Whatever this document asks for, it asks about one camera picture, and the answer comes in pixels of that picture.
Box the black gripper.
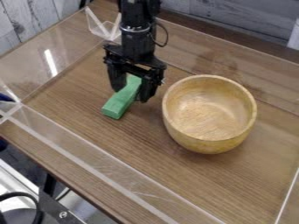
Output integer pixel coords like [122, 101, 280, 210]
[104, 25, 167, 102]

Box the green rectangular block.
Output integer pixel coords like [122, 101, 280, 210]
[100, 74, 142, 120]

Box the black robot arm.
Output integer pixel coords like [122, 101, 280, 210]
[104, 0, 167, 102]

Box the light wooden bowl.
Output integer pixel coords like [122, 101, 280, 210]
[162, 74, 258, 154]

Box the blue object at left edge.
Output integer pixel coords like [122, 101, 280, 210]
[0, 93, 15, 102]

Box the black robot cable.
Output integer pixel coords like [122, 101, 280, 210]
[150, 20, 170, 48]

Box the clear acrylic tray enclosure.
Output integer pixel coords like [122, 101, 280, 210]
[0, 12, 299, 224]

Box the black metal bracket with screw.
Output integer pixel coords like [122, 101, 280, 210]
[39, 192, 87, 224]

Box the black cable bottom left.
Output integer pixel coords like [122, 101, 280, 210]
[0, 192, 44, 224]

